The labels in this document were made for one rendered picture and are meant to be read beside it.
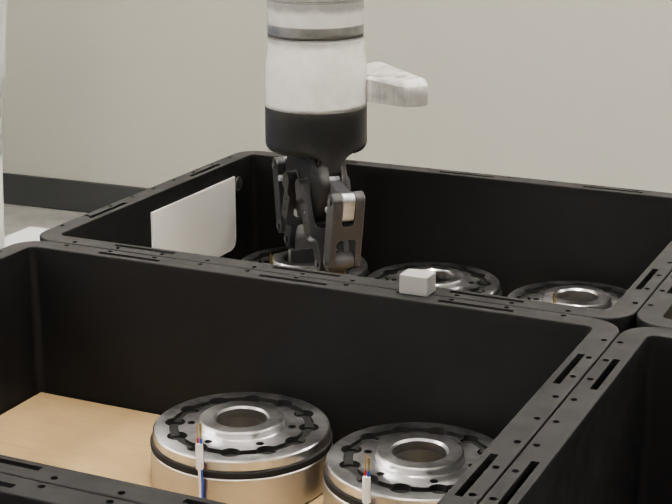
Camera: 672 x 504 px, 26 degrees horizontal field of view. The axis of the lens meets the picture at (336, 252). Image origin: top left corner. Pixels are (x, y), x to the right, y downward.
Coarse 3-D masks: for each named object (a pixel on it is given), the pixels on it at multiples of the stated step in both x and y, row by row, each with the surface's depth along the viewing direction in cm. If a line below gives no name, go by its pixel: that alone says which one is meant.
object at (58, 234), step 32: (224, 160) 117; (256, 160) 120; (352, 160) 117; (160, 192) 107; (576, 192) 109; (608, 192) 108; (640, 192) 107; (64, 224) 99; (96, 224) 100; (160, 256) 91; (192, 256) 91; (640, 288) 87; (608, 320) 80
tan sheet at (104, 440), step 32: (0, 416) 92; (32, 416) 92; (64, 416) 92; (96, 416) 92; (128, 416) 92; (0, 448) 88; (32, 448) 88; (64, 448) 88; (96, 448) 88; (128, 448) 88; (128, 480) 83
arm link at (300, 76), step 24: (288, 48) 103; (312, 48) 102; (336, 48) 102; (360, 48) 104; (264, 72) 106; (288, 72) 103; (312, 72) 102; (336, 72) 103; (360, 72) 104; (384, 72) 108; (408, 72) 108; (288, 96) 103; (312, 96) 103; (336, 96) 103; (360, 96) 105; (384, 96) 106; (408, 96) 104
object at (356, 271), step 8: (272, 248) 117; (280, 248) 117; (288, 248) 117; (336, 248) 117; (248, 256) 115; (256, 256) 115; (264, 256) 116; (360, 264) 113; (352, 272) 111; (360, 272) 111
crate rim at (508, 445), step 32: (0, 256) 91; (64, 256) 93; (96, 256) 92; (128, 256) 92; (288, 288) 86; (320, 288) 85; (352, 288) 85; (384, 288) 85; (512, 320) 81; (544, 320) 80; (576, 320) 80; (576, 352) 75; (544, 384) 70; (576, 384) 71; (544, 416) 67; (512, 448) 63; (64, 480) 60; (96, 480) 60; (480, 480) 60
